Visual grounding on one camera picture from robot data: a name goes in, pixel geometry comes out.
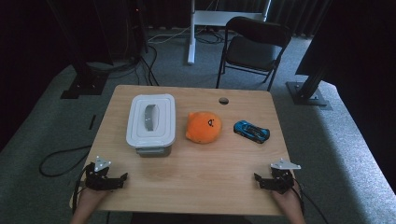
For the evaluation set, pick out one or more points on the black folding chair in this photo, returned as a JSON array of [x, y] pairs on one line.
[[252, 53]]

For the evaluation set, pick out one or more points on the dark equipment rack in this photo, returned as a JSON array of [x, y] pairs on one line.
[[124, 31]]

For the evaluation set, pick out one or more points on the person's left hand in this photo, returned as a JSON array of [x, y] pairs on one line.
[[90, 199]]

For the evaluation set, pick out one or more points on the black tape strip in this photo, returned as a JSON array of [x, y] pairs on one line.
[[92, 122]]

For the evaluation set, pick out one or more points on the black metal stand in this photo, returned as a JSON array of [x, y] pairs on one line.
[[85, 84], [306, 93]]

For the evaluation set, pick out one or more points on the white desk frame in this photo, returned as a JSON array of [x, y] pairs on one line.
[[218, 18]]

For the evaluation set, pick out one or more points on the orange plush toy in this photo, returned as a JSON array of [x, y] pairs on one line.
[[202, 130]]

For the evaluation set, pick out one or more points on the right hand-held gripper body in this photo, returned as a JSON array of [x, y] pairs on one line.
[[281, 179]]

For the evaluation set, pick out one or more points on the blue toy car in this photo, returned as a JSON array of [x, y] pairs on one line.
[[250, 130]]

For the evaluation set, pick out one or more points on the dark curtain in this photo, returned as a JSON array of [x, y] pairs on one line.
[[299, 15]]

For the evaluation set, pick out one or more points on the person's right hand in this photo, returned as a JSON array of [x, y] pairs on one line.
[[288, 200]]

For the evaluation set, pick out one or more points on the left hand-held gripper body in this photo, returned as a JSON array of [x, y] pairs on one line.
[[99, 180]]

